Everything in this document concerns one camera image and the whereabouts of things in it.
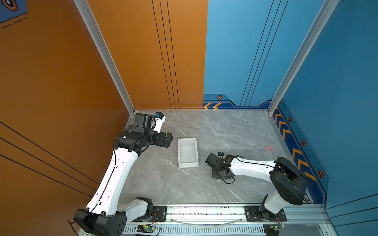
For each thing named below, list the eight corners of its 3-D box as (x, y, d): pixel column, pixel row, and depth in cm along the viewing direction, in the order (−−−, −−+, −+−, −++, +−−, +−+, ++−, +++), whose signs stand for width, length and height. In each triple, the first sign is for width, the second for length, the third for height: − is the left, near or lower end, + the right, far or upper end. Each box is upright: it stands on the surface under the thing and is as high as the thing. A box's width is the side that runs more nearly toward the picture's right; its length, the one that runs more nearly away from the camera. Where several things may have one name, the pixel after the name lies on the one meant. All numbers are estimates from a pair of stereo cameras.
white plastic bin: (179, 169, 91) (178, 164, 85) (178, 144, 102) (177, 138, 96) (198, 167, 91) (199, 162, 85) (195, 143, 103) (196, 136, 97)
